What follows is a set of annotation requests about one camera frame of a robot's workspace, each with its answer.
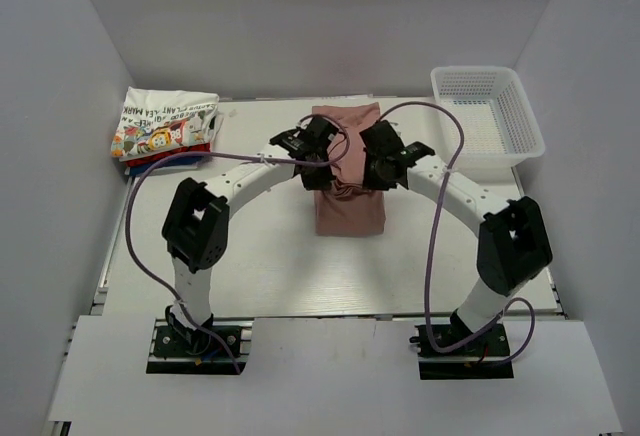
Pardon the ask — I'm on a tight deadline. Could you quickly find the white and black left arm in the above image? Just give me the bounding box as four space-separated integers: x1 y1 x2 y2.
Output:
161 115 339 355

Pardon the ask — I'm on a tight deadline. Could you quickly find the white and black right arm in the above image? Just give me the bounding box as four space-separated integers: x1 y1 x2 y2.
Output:
360 120 553 355

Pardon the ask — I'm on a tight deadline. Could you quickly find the white cartoon-print folded t-shirt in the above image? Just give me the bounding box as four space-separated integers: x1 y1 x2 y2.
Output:
111 87 221 161

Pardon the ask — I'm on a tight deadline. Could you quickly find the red folded t-shirt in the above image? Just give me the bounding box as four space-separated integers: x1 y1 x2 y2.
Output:
123 143 211 167

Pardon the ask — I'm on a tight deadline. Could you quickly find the white plastic mesh basket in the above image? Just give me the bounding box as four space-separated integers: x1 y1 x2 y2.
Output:
431 66 545 171

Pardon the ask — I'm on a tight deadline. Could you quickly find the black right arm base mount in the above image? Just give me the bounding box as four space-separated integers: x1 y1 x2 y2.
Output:
409 324 514 381

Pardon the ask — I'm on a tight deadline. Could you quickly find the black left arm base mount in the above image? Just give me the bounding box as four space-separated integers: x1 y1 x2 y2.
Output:
146 320 252 376

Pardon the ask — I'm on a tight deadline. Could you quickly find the blue folded t-shirt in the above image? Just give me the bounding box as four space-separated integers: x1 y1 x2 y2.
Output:
125 157 202 177

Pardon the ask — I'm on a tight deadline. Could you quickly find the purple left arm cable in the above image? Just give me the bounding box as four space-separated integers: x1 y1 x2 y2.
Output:
124 113 354 375

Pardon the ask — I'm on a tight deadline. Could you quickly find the pink pixel-print t-shirt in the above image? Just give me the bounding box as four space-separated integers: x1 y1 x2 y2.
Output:
312 103 386 237

